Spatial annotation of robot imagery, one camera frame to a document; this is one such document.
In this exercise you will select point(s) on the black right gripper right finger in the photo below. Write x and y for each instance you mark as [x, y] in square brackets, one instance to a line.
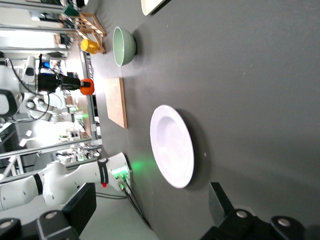
[221, 205]

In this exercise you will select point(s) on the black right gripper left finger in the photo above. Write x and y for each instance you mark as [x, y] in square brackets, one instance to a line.
[82, 207]

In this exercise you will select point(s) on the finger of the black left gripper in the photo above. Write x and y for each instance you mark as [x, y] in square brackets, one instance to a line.
[71, 83]

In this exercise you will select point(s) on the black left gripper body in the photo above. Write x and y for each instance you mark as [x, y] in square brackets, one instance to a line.
[50, 82]

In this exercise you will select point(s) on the orange fruit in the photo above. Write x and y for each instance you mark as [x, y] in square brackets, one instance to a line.
[87, 91]

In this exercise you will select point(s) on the white round plate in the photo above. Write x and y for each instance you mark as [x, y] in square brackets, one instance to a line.
[172, 147]

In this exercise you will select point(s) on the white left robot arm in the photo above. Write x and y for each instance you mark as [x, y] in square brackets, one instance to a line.
[62, 180]

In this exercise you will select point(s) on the yellow mug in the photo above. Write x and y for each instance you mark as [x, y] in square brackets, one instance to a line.
[88, 46]

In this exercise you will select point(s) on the wooden cutting board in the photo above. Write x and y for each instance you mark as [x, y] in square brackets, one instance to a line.
[116, 105]

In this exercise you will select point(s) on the wooden peg drying rack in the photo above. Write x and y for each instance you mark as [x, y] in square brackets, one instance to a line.
[93, 25]

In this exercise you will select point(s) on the light green bowl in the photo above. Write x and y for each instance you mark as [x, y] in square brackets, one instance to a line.
[125, 46]

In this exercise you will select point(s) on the person in green top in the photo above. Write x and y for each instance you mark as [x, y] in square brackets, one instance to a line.
[71, 11]

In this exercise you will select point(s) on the dark grey table mat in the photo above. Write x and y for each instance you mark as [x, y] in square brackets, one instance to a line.
[250, 100]

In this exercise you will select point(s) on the beige bear print tray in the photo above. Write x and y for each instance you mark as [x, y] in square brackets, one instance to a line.
[150, 6]

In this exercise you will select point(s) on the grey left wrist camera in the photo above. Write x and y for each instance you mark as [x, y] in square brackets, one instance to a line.
[30, 71]

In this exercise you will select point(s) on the aluminium frame structure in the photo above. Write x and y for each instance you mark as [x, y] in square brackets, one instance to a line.
[50, 148]

